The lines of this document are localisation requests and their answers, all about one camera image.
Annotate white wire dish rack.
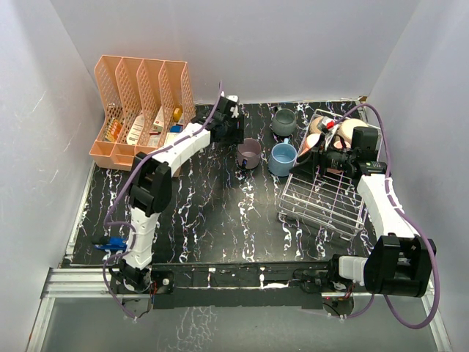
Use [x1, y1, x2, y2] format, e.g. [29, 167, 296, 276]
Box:
[279, 109, 385, 241]

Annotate pink mug white inside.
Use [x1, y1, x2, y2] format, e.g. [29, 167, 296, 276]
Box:
[327, 168, 346, 175]

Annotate light pink mug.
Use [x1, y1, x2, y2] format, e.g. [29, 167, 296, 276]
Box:
[303, 133, 322, 152]

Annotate orange red packet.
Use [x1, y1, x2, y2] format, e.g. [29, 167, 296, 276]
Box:
[103, 118, 122, 143]

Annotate pink plastic file organizer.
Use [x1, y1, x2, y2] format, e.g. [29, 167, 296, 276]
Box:
[89, 55, 196, 171]

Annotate white red medicine box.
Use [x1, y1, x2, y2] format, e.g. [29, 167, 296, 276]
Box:
[150, 107, 165, 133]

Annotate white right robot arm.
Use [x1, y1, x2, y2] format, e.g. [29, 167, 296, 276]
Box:
[291, 127, 436, 297]

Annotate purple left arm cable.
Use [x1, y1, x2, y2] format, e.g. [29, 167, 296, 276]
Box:
[102, 81, 225, 320]

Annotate tan glazed round mug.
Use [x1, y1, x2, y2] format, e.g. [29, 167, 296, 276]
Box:
[309, 116, 326, 133]

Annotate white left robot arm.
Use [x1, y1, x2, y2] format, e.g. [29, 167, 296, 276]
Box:
[119, 106, 244, 293]

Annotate white labelled box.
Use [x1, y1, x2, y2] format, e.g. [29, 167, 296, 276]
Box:
[126, 114, 145, 145]

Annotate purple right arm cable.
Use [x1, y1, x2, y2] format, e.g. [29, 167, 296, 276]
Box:
[325, 103, 440, 329]

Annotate light blue ceramic mug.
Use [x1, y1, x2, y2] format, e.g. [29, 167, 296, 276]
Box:
[268, 138, 298, 177]

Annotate black front mounting rail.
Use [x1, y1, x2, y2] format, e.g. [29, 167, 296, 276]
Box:
[109, 256, 367, 312]

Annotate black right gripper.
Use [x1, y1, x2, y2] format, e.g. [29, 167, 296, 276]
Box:
[289, 133, 355, 181]

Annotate white printed flat box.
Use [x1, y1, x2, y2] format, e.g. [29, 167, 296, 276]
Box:
[163, 132, 180, 147]

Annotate blue stapler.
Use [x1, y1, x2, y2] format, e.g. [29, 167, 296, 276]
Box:
[92, 236, 127, 252]

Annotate dark grey round mug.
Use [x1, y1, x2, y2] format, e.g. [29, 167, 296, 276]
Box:
[272, 109, 297, 137]

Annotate blue white small box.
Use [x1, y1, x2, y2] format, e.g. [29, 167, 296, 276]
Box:
[169, 124, 184, 133]

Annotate yellow small bottle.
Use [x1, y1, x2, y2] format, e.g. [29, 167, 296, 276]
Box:
[172, 106, 183, 123]

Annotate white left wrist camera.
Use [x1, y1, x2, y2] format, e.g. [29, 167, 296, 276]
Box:
[217, 95, 239, 118]

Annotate green-inside mushroom pattern mug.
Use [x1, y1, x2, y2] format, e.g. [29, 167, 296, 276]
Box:
[336, 118, 368, 144]

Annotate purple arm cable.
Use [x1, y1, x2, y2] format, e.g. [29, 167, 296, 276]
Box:
[325, 103, 440, 329]
[102, 81, 225, 320]

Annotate purple ceramic mug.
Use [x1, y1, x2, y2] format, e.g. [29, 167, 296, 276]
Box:
[237, 138, 262, 169]

